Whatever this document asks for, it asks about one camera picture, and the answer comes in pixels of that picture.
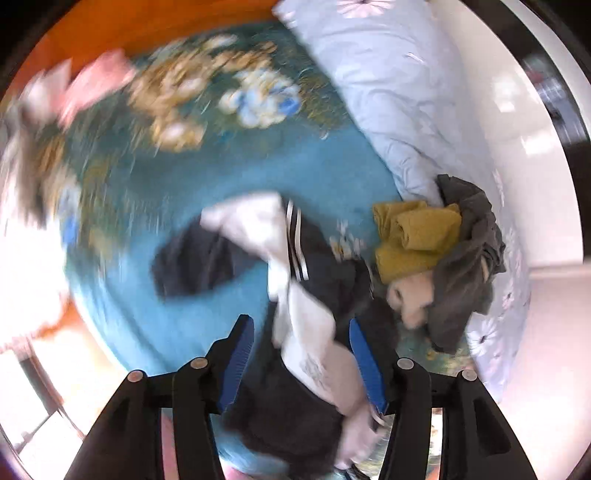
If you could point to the pink garment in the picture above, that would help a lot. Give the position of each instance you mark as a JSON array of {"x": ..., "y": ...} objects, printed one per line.
[{"x": 54, "y": 96}]

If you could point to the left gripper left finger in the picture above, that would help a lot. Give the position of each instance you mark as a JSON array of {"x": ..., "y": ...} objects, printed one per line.
[{"x": 202, "y": 388}]

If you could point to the cream fleece garment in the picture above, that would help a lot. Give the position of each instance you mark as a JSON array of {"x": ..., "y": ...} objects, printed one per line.
[{"x": 410, "y": 296}]

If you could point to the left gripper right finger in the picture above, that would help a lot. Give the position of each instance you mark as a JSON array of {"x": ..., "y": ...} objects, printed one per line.
[{"x": 400, "y": 388}]

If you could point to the teal floral bed blanket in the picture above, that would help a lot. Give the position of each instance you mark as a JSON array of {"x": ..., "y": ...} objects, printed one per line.
[{"x": 213, "y": 118}]

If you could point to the white wardrobe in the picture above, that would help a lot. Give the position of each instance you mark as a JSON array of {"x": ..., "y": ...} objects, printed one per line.
[{"x": 524, "y": 144}]

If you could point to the dark grey garment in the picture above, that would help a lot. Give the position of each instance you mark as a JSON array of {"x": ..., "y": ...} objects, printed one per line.
[{"x": 463, "y": 279}]

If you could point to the orange wooden bed frame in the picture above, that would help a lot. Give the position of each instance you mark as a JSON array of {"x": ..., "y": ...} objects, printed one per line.
[{"x": 81, "y": 30}]

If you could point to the mustard yellow knit sweater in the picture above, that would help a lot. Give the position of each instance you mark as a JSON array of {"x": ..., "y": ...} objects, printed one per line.
[{"x": 414, "y": 237}]

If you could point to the navy white Kappa kids jacket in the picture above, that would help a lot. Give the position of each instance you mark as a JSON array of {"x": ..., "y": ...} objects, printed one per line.
[{"x": 302, "y": 400}]

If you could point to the light blue daisy quilt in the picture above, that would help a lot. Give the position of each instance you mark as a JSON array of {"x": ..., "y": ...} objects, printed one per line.
[{"x": 402, "y": 80}]

